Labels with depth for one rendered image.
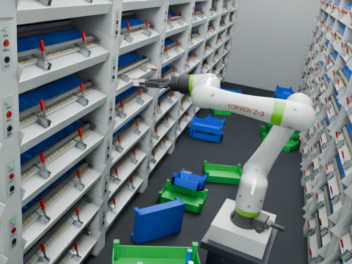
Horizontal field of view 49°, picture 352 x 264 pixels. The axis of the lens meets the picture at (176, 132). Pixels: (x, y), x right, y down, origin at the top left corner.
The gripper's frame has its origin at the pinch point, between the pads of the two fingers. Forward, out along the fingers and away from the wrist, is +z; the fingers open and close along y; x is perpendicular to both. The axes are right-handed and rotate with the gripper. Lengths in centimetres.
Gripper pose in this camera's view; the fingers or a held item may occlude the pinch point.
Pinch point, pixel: (140, 82)
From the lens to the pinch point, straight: 193.5
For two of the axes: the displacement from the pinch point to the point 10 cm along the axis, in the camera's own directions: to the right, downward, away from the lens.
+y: 2.7, -3.3, 9.0
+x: -0.3, -9.4, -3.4
